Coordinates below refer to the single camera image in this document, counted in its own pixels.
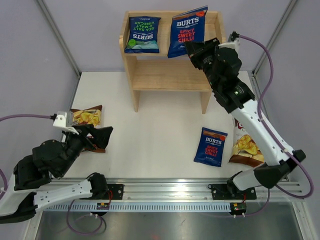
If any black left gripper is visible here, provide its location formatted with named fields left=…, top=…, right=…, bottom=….
left=57, top=124, right=114, bottom=177

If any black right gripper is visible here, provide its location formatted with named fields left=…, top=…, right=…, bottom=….
left=184, top=38, right=222, bottom=91

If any blue Burts spicy chilli bag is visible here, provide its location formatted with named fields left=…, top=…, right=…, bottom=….
left=167, top=5, right=208, bottom=58

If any blue Burts sea salt bag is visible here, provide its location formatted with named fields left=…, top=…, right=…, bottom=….
left=124, top=16, right=161, bottom=54

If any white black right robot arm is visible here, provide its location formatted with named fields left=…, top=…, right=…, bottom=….
left=184, top=38, right=306, bottom=198

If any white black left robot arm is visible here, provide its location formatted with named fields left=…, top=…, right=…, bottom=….
left=0, top=124, right=114, bottom=224

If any brown Chuba cassava chips bag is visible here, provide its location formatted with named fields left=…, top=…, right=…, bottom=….
left=70, top=105, right=109, bottom=156

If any wooden two-tier shelf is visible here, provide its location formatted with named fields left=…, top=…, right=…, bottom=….
left=119, top=10, right=211, bottom=114

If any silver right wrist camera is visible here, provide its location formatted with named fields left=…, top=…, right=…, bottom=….
left=227, top=31, right=240, bottom=49

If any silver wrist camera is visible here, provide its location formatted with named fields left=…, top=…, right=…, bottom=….
left=53, top=111, right=79, bottom=135
left=227, top=31, right=240, bottom=49

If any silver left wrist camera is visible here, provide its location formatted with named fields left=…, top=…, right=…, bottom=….
left=53, top=111, right=79, bottom=135

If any grey aluminium frame post right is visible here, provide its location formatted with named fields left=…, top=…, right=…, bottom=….
left=251, top=0, right=300, bottom=76

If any grey aluminium frame post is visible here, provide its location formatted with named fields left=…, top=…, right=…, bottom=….
left=35, top=0, right=82, bottom=80
left=251, top=0, right=300, bottom=76

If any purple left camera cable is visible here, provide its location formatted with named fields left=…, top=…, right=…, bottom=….
left=0, top=113, right=56, bottom=201

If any purple camera cable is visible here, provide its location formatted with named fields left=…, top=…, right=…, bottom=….
left=0, top=113, right=56, bottom=201
left=238, top=34, right=315, bottom=200

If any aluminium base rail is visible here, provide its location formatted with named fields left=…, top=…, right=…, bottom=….
left=44, top=178, right=305, bottom=213

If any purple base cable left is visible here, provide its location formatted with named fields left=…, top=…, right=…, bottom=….
left=67, top=198, right=108, bottom=236

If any grey aluminium frame post left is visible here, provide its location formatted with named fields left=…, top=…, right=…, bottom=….
left=35, top=0, right=82, bottom=80

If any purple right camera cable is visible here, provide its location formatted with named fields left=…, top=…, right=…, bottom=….
left=238, top=34, right=315, bottom=200

